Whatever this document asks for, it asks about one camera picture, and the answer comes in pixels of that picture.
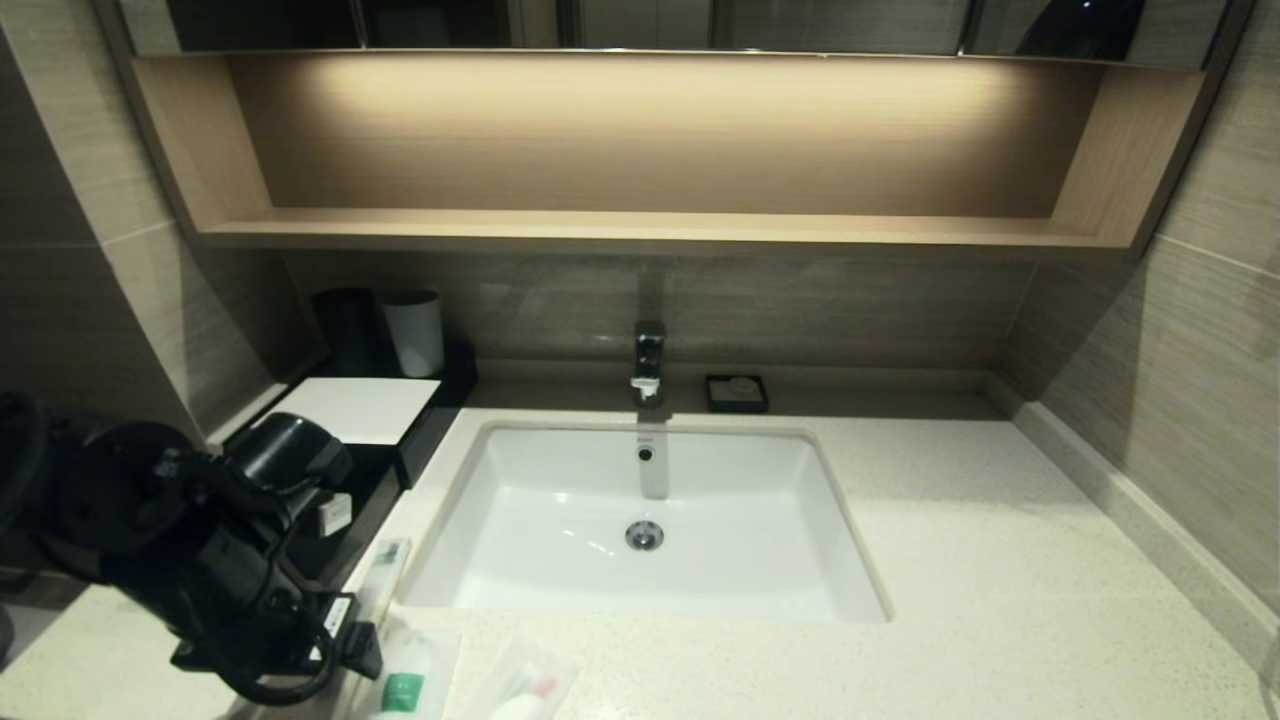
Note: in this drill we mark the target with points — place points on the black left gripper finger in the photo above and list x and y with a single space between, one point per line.
355 640
240 662

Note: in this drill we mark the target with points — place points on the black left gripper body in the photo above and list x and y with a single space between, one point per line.
250 570

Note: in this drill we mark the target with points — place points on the clear sachet with green label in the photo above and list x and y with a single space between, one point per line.
405 690

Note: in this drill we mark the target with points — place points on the toothbrush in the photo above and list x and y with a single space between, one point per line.
388 570

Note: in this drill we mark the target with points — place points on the clear sachet with pink item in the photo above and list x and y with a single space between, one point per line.
525 685

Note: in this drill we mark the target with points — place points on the black cup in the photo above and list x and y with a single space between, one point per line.
348 330

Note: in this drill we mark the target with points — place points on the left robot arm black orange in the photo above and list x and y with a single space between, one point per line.
120 490

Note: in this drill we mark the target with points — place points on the black box with white top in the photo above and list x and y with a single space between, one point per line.
370 410

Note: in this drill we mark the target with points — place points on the white sink basin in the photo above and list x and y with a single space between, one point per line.
600 540

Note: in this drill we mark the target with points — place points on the white cup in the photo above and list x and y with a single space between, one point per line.
415 335

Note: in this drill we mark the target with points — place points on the chrome sink drain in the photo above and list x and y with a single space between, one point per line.
645 536

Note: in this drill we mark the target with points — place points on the chrome faucet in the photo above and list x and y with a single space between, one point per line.
649 360

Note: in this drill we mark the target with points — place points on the black soap dish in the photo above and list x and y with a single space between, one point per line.
712 400

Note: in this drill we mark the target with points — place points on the round beige soap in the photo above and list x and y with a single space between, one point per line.
742 387

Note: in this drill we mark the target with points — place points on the mirror cabinet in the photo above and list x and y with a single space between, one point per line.
640 22

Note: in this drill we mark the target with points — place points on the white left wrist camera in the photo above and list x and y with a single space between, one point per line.
336 515

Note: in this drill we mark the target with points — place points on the wooden wall shelf niche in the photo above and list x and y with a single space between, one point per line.
640 150

